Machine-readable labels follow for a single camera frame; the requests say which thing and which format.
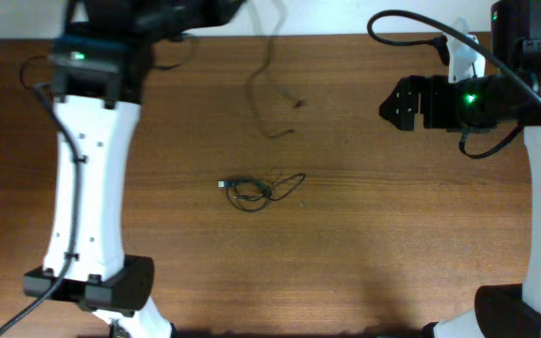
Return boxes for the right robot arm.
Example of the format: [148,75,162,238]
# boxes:
[379,1,541,338]

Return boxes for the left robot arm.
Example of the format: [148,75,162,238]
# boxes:
[23,0,240,337]

